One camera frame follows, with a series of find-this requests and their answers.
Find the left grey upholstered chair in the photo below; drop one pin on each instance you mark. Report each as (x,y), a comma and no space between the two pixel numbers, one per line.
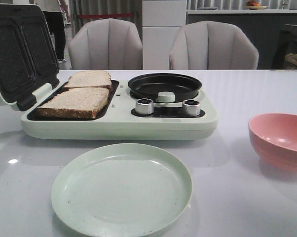
(107,44)

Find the white cabinet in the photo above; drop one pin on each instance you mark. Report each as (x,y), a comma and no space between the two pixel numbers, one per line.
(161,19)

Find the right silver control knob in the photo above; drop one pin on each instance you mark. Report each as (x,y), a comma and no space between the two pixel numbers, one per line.
(191,107)

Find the grey upholstered chair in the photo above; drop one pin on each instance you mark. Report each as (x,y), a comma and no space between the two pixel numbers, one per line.
(210,45)
(107,44)

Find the pink plastic bowl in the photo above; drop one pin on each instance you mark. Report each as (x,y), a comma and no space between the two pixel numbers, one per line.
(274,138)

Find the bread slice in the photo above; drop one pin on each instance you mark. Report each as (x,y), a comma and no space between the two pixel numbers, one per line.
(76,103)
(92,78)

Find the fruit bowl on counter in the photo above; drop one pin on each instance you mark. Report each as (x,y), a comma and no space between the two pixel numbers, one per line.
(254,5)

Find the right grey upholstered chair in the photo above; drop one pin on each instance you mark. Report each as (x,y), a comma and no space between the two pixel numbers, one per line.
(210,45)

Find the mint pan handle knob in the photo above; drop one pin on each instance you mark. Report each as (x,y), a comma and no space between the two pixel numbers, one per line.
(166,97)

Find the dark grey counter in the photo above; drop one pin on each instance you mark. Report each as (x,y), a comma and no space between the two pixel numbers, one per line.
(273,32)

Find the silver control knob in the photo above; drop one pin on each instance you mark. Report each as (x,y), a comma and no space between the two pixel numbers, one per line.
(191,107)
(144,106)

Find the person in background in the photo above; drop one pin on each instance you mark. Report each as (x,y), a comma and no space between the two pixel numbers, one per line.
(52,10)

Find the breakfast maker lid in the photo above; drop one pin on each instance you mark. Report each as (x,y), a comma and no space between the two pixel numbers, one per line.
(28,63)

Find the left silver control knob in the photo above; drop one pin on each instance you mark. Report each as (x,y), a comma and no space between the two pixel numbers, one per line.
(144,106)

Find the mint green breakfast maker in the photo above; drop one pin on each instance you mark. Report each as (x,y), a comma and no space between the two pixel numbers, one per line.
(116,122)

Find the black round frying pan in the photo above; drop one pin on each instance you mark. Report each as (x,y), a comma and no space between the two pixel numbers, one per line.
(149,85)

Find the mint green plate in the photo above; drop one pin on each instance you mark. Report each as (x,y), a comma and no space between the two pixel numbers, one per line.
(122,190)

